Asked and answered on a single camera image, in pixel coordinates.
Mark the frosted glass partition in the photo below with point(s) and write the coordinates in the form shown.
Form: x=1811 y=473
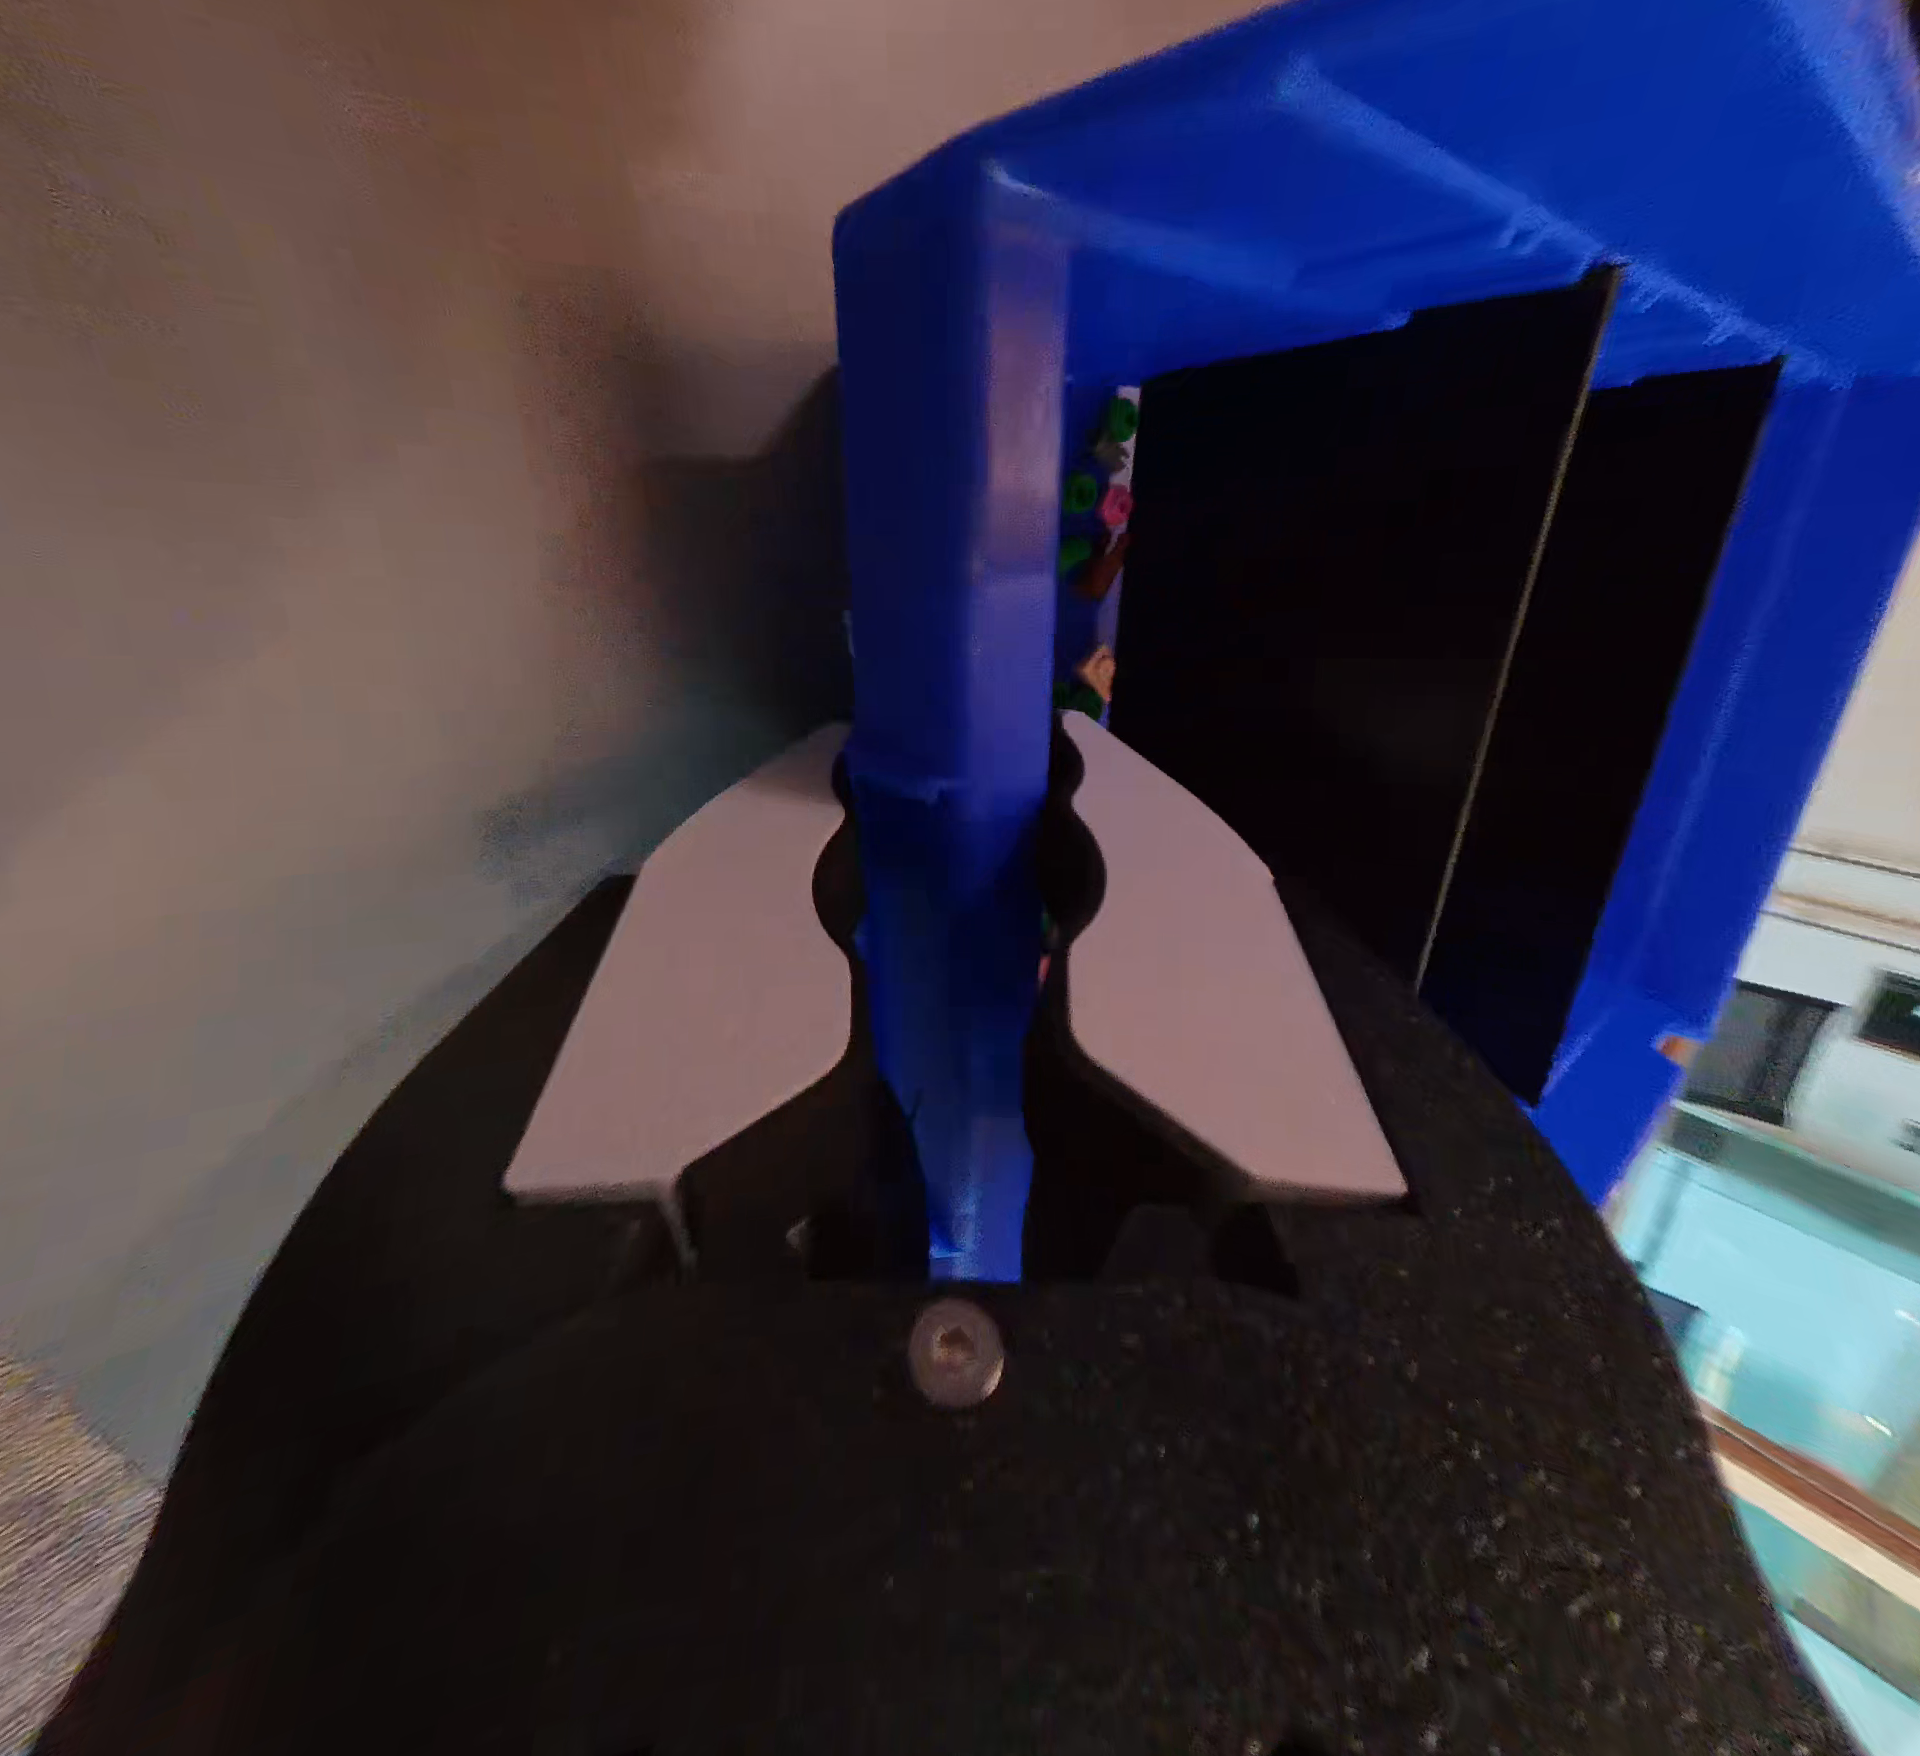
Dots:
x=1771 y=1260

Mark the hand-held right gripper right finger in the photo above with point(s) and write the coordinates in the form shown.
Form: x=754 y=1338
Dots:
x=1200 y=990

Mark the beige desk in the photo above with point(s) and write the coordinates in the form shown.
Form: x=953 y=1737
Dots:
x=331 y=360

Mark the black bin divider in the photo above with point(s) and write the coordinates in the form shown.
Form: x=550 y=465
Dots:
x=1320 y=616
x=1621 y=736

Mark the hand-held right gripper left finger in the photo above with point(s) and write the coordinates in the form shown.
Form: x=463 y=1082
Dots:
x=704 y=976

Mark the blue plastic storage bin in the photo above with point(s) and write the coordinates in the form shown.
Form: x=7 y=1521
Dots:
x=1500 y=106

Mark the colourful small beads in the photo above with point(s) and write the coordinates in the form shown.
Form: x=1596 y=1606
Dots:
x=1102 y=497

